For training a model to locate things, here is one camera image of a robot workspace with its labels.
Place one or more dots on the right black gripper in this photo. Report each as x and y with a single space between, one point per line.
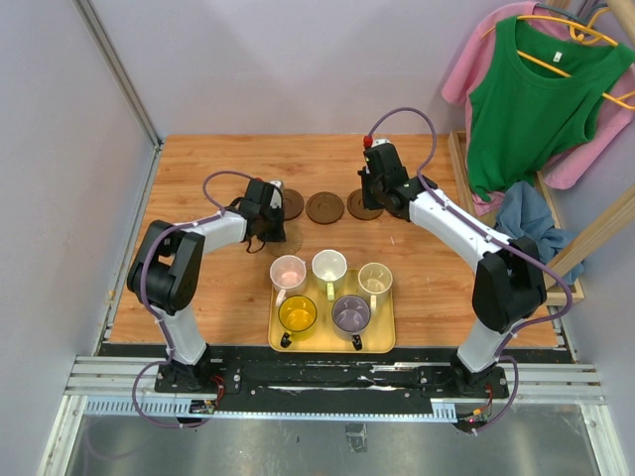
368 202

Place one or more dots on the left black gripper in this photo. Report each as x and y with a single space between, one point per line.
278 234

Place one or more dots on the woven rattan coaster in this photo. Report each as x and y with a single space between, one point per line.
293 243

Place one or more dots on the brown coaster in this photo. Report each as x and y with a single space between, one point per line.
355 207
293 203
324 208

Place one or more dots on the brown coaster top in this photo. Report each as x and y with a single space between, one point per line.
355 207

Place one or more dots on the brown coaster bottom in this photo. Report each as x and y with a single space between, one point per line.
324 208

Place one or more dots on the cream cup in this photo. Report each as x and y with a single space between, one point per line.
374 282

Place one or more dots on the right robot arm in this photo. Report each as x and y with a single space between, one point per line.
508 286

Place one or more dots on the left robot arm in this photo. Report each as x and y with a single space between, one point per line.
165 272

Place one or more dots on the pink translucent cup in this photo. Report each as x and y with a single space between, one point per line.
288 275

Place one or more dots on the yellow plastic tray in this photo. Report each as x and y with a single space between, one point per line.
378 337

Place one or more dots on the blue crumpled cloth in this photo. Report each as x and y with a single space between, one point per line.
525 213

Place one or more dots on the pink t-shirt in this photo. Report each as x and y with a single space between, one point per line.
534 97

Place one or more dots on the green tank top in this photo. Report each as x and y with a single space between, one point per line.
524 114

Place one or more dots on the yellow clothes hanger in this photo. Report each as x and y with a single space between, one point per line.
581 34

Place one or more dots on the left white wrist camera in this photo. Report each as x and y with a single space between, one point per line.
277 199

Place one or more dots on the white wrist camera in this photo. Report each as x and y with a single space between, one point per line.
382 144
277 199

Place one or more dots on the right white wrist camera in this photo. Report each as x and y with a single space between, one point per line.
382 144

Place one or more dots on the white cup green handle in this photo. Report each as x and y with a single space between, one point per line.
329 268

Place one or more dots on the yellow cup black handle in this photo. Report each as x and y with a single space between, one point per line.
298 316

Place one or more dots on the purple cup black handle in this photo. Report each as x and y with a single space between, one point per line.
350 316

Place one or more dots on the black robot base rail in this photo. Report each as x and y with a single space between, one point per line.
259 380

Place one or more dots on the wooden clothes rack frame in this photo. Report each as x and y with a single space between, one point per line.
565 268

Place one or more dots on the aluminium corner post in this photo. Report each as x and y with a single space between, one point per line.
97 30

